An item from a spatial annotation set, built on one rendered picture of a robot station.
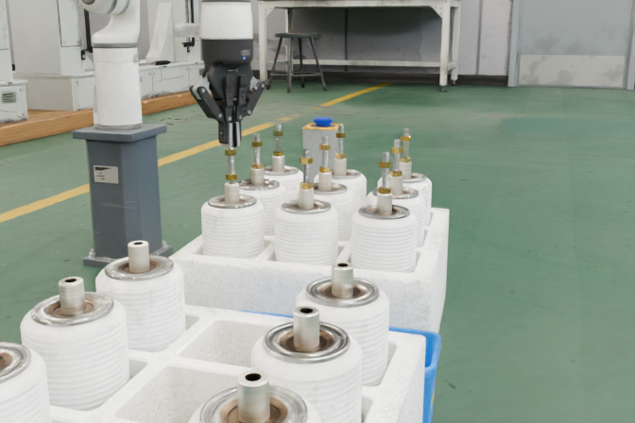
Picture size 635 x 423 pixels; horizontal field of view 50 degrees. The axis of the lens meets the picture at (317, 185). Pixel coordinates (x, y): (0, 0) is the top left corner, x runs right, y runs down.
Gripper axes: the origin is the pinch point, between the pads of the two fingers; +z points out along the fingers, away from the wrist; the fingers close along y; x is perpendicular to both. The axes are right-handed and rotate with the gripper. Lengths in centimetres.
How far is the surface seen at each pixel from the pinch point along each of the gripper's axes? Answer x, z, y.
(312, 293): -34.8, 10.3, -17.9
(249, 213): -4.8, 11.4, -0.5
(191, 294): -0.5, 23.1, -8.6
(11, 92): 237, 14, 64
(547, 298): -26, 36, 56
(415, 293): -29.3, 19.5, 7.8
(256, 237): -4.7, 15.4, 0.8
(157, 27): 330, -14, 203
